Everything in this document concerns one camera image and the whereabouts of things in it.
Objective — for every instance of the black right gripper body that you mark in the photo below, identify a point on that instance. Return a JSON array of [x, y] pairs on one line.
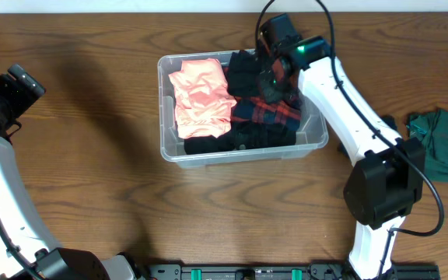
[[276, 83]]

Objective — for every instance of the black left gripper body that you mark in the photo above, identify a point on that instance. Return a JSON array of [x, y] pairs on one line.
[[5, 95]]

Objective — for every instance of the black garment with band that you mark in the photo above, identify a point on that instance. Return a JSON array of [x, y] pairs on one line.
[[250, 76]]

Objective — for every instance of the red navy plaid shirt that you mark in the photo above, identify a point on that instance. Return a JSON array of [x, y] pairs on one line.
[[286, 112]]

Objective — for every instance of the black buttoned garment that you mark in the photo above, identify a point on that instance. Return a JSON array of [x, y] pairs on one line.
[[242, 136]]

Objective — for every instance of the pink garment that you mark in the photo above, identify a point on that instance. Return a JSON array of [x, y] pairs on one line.
[[203, 105]]

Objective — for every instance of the dark navy garment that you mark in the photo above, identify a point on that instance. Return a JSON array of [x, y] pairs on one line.
[[387, 119]]

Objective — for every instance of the dark green garment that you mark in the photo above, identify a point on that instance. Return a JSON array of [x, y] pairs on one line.
[[431, 129]]

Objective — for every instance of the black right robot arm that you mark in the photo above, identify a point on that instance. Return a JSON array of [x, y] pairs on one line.
[[386, 180]]

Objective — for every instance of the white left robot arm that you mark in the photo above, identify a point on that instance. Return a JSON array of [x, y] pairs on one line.
[[28, 250]]

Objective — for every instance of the clear plastic storage bin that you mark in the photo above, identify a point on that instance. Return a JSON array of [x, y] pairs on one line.
[[312, 133]]

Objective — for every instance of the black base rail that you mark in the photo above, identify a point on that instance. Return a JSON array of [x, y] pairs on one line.
[[324, 270]]

